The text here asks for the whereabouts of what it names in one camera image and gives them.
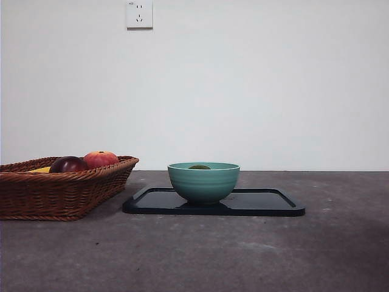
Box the black rectangular tray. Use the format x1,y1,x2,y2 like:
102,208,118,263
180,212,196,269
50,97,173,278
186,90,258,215
122,187,307,217

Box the dark red plum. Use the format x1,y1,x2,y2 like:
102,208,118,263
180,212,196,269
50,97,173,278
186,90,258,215
49,156,89,173

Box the brown wicker basket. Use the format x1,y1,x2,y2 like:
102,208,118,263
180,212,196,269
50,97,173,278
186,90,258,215
0,155,140,221

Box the red orange apple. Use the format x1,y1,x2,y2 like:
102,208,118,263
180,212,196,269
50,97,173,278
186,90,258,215
83,150,120,169

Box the white wall socket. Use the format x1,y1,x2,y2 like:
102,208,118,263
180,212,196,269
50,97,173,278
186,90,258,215
126,0,154,30

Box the teal ribbed bowl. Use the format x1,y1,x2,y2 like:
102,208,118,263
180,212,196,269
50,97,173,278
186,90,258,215
167,162,242,206

